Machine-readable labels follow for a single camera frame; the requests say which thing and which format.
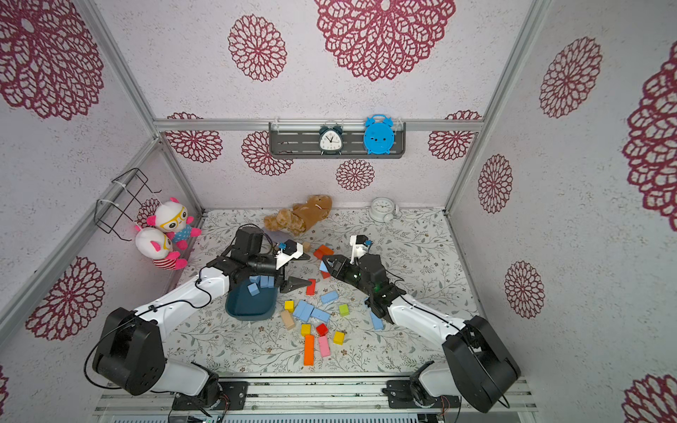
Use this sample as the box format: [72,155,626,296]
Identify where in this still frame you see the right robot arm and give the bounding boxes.
[323,254,521,413]

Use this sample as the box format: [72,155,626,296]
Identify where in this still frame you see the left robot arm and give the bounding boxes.
[83,224,309,405]

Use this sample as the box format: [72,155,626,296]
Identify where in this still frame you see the blue blocks cluster front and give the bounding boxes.
[293,301,331,324]

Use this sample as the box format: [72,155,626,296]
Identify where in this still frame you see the orange red block back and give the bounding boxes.
[313,245,334,261]

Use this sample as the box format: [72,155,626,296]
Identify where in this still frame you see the blue block in bin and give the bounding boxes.
[259,276,275,289]

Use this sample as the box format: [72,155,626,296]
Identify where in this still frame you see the red block upright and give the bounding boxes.
[306,280,317,296]

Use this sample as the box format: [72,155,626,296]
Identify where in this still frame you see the blue cube in bin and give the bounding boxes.
[248,284,260,296]

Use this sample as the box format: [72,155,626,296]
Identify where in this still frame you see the tan wooden block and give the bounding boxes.
[280,309,295,331]

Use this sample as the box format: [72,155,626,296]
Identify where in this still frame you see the teal plastic bin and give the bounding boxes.
[225,276,278,321]

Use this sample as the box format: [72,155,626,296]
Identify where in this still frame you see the blue long block right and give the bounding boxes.
[370,312,384,331]

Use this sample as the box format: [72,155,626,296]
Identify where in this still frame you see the red cube front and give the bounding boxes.
[316,324,328,337]

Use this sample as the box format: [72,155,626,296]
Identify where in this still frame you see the brown plush dog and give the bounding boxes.
[264,195,333,236]

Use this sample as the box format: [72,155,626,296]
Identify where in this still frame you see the long orange block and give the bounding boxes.
[303,335,315,367]

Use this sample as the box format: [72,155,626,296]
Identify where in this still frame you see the white alarm clock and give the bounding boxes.
[368,197,400,223]

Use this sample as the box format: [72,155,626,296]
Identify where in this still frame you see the long pink block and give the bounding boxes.
[318,336,331,358]

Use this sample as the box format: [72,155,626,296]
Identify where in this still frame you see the yellow cube front right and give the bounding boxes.
[333,331,346,345]

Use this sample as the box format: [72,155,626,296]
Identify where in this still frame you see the white plush with glasses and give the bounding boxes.
[146,197,202,250]

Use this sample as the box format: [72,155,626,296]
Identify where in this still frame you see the white plush striped shirt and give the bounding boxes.
[134,225,188,271]

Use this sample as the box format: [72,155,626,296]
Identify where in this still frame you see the dark green alarm clock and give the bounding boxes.
[318,125,344,155]

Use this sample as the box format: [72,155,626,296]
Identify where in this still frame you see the blue alarm clock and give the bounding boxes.
[363,115,395,155]

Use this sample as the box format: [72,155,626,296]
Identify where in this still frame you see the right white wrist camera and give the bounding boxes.
[349,234,373,264]

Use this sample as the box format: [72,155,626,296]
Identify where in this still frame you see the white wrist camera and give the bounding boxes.
[275,239,304,270]
[349,234,373,264]

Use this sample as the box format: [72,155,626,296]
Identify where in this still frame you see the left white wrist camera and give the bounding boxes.
[275,239,304,270]

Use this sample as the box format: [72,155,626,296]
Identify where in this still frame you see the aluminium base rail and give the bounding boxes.
[89,374,542,422]

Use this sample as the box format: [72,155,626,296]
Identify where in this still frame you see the grey wall shelf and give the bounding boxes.
[269,120,407,160]

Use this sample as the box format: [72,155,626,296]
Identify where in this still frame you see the black wire basket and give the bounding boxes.
[93,167,161,243]

